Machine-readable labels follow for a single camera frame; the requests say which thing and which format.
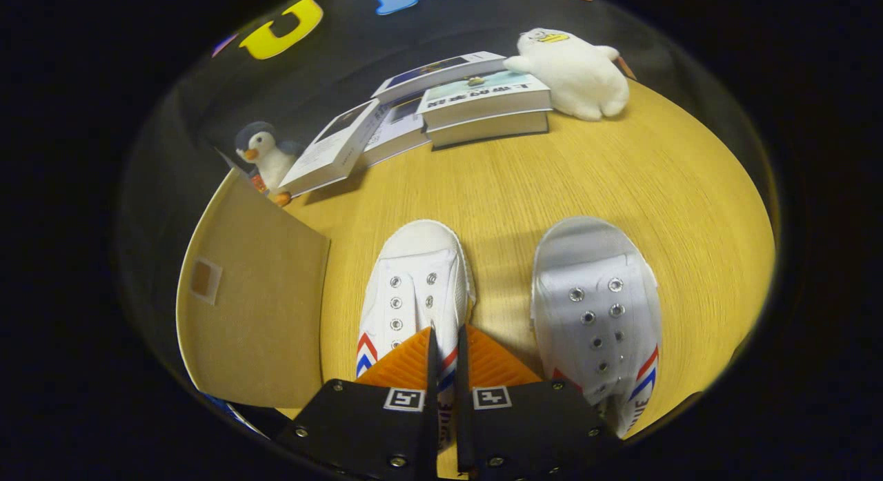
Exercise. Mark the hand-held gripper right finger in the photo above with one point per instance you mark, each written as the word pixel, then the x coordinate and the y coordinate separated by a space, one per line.
pixel 531 426

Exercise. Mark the black backdrop cloth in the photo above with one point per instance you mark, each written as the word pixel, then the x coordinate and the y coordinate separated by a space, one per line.
pixel 331 74

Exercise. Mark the white book with portrait cover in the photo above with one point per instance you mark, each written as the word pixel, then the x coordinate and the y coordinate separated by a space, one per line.
pixel 331 153

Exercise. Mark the thick dark-edged book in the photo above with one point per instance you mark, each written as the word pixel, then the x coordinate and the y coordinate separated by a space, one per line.
pixel 490 130

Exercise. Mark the beige fabric storage box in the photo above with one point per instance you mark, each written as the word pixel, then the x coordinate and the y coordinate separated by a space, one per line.
pixel 262 315

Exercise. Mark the white book with blue picture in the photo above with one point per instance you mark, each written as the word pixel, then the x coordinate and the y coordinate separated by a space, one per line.
pixel 434 72

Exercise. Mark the grey penguin plush toy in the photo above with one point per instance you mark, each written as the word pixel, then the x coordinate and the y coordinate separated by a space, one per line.
pixel 269 160

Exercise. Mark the white canvas shoe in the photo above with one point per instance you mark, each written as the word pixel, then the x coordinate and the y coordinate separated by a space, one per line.
pixel 593 288
pixel 414 274

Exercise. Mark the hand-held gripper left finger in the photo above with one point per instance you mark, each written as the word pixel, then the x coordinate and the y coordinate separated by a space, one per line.
pixel 365 426

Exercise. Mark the white duck plush toy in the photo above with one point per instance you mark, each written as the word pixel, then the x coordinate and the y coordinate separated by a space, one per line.
pixel 576 77

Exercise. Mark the thick book with pale teal cover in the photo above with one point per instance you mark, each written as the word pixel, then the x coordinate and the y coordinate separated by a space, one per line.
pixel 483 98

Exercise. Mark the thin white booklet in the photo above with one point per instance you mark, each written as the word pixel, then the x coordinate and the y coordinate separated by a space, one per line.
pixel 397 132

